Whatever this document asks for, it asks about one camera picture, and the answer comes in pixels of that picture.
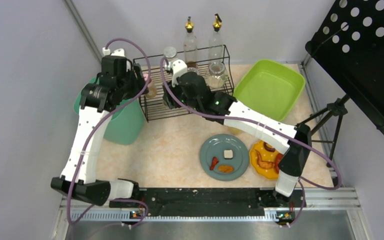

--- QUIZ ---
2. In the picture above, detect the pink lid spice jar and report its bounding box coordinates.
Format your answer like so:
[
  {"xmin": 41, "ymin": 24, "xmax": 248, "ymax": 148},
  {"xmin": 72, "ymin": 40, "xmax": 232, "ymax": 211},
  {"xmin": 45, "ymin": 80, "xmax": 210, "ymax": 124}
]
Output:
[{"xmin": 143, "ymin": 73, "xmax": 158, "ymax": 99}]

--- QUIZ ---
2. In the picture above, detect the clear glass jar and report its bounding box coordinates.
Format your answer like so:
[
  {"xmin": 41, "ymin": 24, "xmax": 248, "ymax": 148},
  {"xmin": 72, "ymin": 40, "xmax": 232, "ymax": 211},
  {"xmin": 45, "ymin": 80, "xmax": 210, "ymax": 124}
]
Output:
[
  {"xmin": 187, "ymin": 67, "xmax": 200, "ymax": 76},
  {"xmin": 205, "ymin": 62, "xmax": 229, "ymax": 89}
]

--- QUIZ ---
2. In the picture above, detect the silver lid labelled jar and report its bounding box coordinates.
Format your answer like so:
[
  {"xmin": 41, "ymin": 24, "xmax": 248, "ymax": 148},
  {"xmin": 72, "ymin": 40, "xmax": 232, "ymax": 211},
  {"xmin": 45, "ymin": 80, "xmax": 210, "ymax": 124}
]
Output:
[{"xmin": 163, "ymin": 46, "xmax": 178, "ymax": 70}]

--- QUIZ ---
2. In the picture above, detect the oil bottle brown liquid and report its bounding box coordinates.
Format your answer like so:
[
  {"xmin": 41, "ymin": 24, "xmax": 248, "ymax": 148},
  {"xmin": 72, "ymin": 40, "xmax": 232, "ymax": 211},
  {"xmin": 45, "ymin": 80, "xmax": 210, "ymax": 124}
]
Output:
[{"xmin": 208, "ymin": 13, "xmax": 224, "ymax": 64}]

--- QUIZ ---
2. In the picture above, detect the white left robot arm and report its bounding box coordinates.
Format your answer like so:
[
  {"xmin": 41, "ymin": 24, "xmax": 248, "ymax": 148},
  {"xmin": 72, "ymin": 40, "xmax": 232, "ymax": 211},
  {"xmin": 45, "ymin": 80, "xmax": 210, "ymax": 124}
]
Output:
[{"xmin": 50, "ymin": 54, "xmax": 147, "ymax": 206}]

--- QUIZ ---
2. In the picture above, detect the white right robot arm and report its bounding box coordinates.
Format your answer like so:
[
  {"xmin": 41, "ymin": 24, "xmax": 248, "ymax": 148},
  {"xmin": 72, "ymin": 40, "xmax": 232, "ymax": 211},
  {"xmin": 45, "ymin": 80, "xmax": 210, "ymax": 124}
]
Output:
[{"xmin": 162, "ymin": 72, "xmax": 313, "ymax": 198}]

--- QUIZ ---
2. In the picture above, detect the green plastic waste bin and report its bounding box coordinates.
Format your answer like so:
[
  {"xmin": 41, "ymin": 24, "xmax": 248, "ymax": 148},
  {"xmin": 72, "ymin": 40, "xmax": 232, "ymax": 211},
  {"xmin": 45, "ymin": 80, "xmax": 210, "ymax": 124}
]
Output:
[{"xmin": 73, "ymin": 94, "xmax": 145, "ymax": 150}]

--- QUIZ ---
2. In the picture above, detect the yellow ceramic mug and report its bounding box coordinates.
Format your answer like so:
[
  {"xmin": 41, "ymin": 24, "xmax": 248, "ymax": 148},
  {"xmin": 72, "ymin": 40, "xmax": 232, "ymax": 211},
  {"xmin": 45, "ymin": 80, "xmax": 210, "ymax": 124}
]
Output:
[{"xmin": 228, "ymin": 127, "xmax": 243, "ymax": 136}]

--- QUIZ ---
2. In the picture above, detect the grey blue round plate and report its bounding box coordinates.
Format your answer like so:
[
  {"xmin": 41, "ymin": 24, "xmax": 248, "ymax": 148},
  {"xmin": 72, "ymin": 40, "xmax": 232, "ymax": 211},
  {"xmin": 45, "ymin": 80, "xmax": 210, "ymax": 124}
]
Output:
[{"xmin": 199, "ymin": 133, "xmax": 250, "ymax": 182}]

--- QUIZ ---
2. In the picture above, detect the white tofu cube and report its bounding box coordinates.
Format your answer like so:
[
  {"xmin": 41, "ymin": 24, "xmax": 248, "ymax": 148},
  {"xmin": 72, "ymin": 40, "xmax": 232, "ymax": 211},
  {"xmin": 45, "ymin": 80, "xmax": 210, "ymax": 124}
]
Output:
[{"xmin": 223, "ymin": 149, "xmax": 234, "ymax": 160}]

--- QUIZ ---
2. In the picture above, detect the red chicken drumstick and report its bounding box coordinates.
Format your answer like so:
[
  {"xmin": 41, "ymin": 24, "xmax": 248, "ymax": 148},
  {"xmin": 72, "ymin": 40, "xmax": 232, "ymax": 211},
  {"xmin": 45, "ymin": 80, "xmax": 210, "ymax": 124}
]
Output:
[{"xmin": 209, "ymin": 156, "xmax": 219, "ymax": 171}]

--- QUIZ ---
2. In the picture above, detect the lime green plastic basin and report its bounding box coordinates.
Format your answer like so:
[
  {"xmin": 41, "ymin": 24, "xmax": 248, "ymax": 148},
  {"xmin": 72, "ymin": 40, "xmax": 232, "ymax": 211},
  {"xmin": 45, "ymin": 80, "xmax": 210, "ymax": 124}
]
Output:
[{"xmin": 233, "ymin": 59, "xmax": 306, "ymax": 122}]

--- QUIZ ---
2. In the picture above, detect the orange fried nugget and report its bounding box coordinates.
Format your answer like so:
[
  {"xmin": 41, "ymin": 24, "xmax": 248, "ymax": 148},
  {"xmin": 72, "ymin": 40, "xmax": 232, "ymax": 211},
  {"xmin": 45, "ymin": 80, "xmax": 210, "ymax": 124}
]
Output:
[{"xmin": 217, "ymin": 164, "xmax": 235, "ymax": 174}]

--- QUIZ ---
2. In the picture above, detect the yellow polka dot plate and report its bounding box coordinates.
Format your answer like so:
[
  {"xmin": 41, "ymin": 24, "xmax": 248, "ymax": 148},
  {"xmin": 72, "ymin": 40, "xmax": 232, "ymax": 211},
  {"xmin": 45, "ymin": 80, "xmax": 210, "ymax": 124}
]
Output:
[{"xmin": 248, "ymin": 140, "xmax": 283, "ymax": 180}]

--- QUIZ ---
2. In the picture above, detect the orange fried chicken piece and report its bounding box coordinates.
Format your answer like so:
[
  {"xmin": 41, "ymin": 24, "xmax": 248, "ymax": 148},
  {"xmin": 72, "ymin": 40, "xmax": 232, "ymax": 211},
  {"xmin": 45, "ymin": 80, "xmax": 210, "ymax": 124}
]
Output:
[{"xmin": 255, "ymin": 150, "xmax": 275, "ymax": 170}]

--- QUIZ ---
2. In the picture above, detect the red sausage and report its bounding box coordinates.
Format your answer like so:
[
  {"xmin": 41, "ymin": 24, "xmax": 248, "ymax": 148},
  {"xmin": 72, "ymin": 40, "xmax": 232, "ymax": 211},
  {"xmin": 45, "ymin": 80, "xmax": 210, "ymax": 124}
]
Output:
[{"xmin": 274, "ymin": 153, "xmax": 283, "ymax": 174}]

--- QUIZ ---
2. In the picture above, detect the black perforated metal panel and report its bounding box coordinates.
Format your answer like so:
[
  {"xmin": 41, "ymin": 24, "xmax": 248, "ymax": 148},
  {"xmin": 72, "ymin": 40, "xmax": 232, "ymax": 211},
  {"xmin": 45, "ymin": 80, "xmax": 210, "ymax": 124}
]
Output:
[{"xmin": 305, "ymin": 0, "xmax": 384, "ymax": 135}]

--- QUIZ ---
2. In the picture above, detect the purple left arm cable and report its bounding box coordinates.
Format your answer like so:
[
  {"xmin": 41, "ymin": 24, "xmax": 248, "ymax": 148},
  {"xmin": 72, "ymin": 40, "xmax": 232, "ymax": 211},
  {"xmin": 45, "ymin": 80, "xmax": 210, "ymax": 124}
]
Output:
[{"xmin": 66, "ymin": 38, "xmax": 152, "ymax": 229}]

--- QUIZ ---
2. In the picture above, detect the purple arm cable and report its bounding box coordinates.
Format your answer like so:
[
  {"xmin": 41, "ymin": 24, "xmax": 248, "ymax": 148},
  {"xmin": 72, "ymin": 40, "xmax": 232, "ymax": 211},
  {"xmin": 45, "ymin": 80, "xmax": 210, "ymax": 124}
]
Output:
[
  {"xmin": 159, "ymin": 56, "xmax": 343, "ymax": 228},
  {"xmin": 66, "ymin": 38, "xmax": 152, "ymax": 229}
]

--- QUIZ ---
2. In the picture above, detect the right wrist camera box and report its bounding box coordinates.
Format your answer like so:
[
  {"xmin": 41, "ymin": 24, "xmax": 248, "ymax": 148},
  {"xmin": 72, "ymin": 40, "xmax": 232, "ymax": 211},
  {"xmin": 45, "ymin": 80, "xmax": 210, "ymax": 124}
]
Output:
[{"xmin": 163, "ymin": 59, "xmax": 188, "ymax": 87}]

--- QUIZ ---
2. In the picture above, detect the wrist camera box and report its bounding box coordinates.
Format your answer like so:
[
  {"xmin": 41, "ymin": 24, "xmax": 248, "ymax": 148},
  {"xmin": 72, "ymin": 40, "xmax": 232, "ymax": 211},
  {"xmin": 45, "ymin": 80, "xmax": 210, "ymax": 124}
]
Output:
[
  {"xmin": 163, "ymin": 59, "xmax": 188, "ymax": 87},
  {"xmin": 102, "ymin": 47, "xmax": 126, "ymax": 58}
]

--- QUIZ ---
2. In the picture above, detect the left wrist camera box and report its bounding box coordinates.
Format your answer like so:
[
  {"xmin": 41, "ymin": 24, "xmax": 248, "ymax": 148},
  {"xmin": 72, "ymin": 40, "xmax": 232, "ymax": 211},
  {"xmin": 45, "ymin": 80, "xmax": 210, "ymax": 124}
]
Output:
[{"xmin": 102, "ymin": 47, "xmax": 126, "ymax": 58}]

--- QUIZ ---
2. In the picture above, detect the black wire dish rack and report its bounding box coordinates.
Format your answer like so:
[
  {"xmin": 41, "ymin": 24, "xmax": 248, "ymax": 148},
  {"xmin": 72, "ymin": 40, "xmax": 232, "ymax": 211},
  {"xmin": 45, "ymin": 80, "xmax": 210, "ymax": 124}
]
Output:
[{"xmin": 133, "ymin": 45, "xmax": 235, "ymax": 122}]

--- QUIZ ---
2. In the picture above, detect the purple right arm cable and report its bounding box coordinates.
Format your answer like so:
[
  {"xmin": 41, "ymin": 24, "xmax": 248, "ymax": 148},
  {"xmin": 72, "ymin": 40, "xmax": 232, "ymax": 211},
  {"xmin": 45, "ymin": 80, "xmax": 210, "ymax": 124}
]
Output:
[{"xmin": 159, "ymin": 56, "xmax": 343, "ymax": 228}]

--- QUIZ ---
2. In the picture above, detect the aluminium frame post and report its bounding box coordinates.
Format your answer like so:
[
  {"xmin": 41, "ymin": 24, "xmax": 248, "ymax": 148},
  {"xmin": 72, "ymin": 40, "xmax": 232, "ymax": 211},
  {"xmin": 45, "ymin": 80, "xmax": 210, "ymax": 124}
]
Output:
[{"xmin": 62, "ymin": 0, "xmax": 103, "ymax": 70}]

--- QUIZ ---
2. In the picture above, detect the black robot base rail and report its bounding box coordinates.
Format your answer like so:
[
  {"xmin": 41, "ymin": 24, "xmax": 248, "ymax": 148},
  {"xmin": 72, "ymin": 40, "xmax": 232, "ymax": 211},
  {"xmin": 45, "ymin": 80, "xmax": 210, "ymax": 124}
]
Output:
[{"xmin": 109, "ymin": 187, "xmax": 304, "ymax": 217}]

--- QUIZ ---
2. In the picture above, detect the black camera tripod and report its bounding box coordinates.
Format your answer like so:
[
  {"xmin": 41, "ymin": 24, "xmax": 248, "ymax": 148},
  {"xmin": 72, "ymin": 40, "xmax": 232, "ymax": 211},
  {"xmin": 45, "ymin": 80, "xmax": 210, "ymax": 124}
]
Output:
[{"xmin": 296, "ymin": 94, "xmax": 351, "ymax": 168}]

